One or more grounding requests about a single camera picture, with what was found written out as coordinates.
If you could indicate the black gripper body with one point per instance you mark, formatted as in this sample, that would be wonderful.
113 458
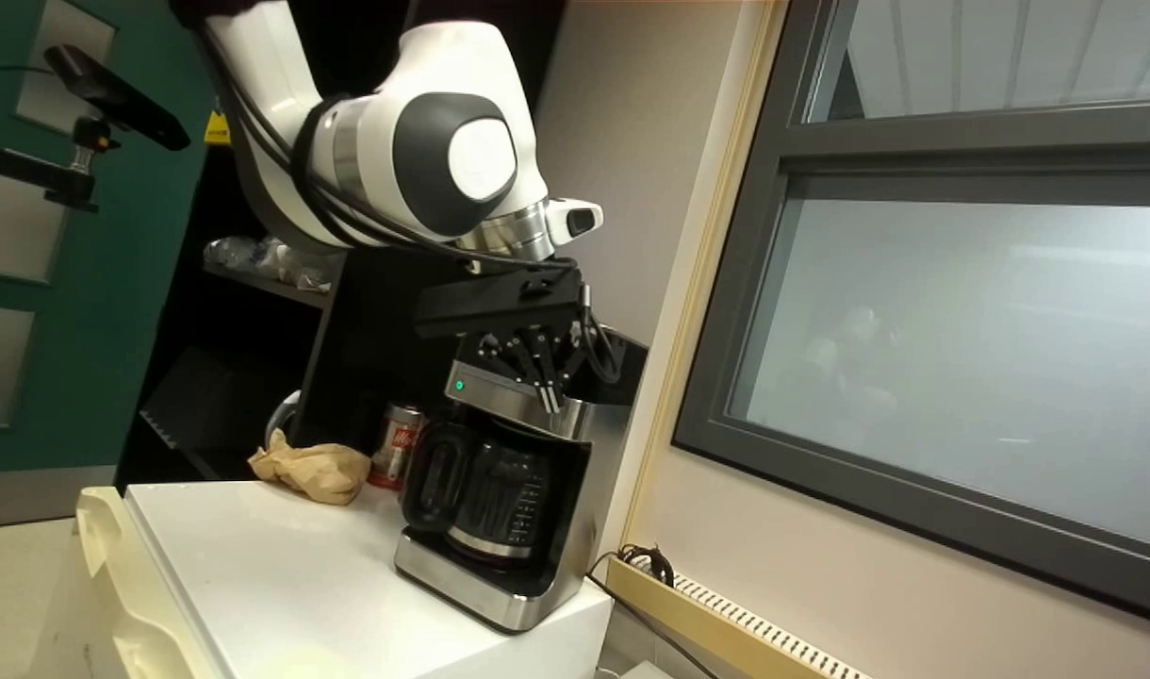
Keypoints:
500 302

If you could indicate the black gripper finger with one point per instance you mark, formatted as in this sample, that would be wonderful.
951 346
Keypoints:
524 358
554 378

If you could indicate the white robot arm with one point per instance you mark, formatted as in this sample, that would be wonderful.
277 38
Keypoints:
384 126

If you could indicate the glass coffee carafe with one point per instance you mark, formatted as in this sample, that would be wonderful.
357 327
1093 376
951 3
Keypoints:
484 493

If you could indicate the silver black coffee machine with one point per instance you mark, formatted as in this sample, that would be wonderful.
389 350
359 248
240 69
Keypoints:
521 590

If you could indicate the red drink can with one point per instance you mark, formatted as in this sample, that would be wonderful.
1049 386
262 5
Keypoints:
401 445

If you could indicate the clear plastic bags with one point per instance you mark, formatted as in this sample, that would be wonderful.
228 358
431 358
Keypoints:
265 257

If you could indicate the tan plush toy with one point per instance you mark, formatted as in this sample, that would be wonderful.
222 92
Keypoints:
309 470

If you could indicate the black shelf unit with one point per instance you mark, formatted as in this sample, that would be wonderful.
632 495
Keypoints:
207 391

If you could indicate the dark grey window frame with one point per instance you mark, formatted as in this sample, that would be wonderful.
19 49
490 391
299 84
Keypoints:
773 416

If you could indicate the black camera on mount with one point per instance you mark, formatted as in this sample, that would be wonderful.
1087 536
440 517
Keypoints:
106 99

